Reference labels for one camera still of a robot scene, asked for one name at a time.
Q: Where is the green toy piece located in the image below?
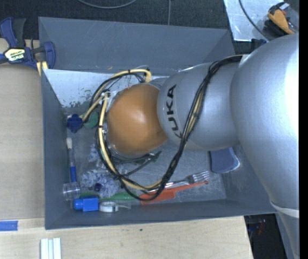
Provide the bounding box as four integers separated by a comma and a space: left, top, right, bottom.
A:
82, 111, 100, 130

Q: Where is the metal fork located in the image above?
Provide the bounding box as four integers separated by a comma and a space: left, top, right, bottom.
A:
166, 170, 211, 189

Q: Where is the grey metal bin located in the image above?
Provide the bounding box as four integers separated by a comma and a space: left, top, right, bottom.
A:
38, 16, 278, 230

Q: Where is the blue cross-shaped toy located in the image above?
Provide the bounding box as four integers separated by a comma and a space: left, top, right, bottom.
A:
66, 113, 85, 134

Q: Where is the crumpled clear plastic bottle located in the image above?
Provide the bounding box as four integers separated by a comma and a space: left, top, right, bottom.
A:
79, 144, 129, 197

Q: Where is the white tape roll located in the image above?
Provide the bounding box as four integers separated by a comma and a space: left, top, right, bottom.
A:
98, 201, 120, 214

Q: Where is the blue plastic block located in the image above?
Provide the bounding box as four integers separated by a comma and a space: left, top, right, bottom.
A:
72, 195, 100, 213

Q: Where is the small clear plastic cup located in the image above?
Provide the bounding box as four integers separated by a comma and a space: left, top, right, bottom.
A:
62, 182, 82, 202

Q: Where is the pale wood board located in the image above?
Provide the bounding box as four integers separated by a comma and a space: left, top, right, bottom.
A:
0, 65, 46, 221

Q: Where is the green handled tool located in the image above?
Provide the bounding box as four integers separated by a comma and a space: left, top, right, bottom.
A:
79, 192, 143, 202

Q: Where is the blue handled white brush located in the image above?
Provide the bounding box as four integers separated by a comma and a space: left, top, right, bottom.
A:
66, 137, 78, 183

